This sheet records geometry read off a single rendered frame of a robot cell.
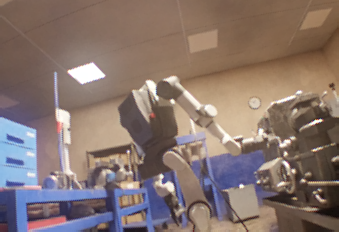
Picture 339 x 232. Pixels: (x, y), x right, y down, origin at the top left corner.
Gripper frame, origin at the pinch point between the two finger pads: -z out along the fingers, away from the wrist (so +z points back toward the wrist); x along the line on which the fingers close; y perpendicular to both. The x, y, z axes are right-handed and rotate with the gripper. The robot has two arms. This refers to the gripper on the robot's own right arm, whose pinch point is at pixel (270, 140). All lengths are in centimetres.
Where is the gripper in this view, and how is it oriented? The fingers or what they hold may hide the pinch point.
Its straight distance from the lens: 140.7
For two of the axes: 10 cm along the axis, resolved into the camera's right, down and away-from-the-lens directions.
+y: 0.7, 7.1, -7.1
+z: -9.7, 2.3, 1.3
